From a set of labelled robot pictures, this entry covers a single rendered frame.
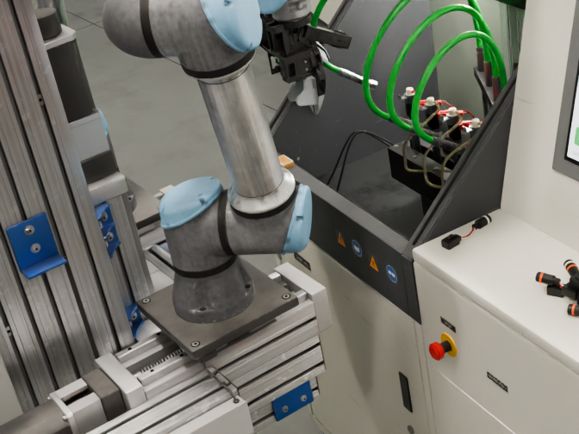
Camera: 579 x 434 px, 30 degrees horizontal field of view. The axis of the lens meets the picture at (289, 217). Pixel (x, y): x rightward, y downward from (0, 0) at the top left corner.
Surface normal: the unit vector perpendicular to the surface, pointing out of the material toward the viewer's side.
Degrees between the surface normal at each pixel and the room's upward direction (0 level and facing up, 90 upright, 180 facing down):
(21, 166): 90
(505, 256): 0
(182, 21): 78
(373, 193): 0
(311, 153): 90
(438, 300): 90
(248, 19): 83
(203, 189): 8
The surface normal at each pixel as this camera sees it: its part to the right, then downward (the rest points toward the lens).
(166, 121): -0.17, -0.85
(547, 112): -0.88, 0.15
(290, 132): 0.47, 0.36
